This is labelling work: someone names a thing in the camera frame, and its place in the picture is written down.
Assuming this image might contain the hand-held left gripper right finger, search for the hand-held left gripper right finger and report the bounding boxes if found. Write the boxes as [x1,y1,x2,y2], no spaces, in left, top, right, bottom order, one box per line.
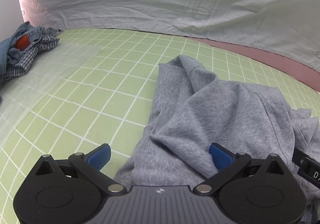
[194,142,288,194]

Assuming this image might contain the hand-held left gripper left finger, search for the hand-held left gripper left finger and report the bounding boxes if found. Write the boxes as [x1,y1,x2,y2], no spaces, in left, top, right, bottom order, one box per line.
[35,143,125,194]

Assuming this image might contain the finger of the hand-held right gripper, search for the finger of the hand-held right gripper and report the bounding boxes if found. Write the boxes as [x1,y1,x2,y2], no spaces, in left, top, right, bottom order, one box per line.
[292,148,312,164]

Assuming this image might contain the grey zip hoodie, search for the grey zip hoodie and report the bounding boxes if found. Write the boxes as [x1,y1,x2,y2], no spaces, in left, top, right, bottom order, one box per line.
[114,55,320,224]

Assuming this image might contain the green grid mat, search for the green grid mat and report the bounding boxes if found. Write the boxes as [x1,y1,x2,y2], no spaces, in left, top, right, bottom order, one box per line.
[0,28,320,224]

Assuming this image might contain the pink underlay cloth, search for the pink underlay cloth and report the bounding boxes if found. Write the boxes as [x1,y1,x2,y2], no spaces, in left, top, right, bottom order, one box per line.
[202,38,320,95]

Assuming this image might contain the translucent plastic sheet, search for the translucent plastic sheet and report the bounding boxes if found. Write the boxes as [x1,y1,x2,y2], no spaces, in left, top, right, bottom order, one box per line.
[0,42,100,134]

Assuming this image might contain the blue plaid shirt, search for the blue plaid shirt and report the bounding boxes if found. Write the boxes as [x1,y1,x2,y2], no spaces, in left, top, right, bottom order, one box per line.
[0,27,60,87]

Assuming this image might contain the orange garment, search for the orange garment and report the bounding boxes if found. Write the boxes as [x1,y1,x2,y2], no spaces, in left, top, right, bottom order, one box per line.
[15,35,30,51]

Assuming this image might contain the carrot printed bed sheet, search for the carrot printed bed sheet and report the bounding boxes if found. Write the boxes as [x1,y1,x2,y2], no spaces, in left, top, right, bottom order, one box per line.
[15,0,320,75]

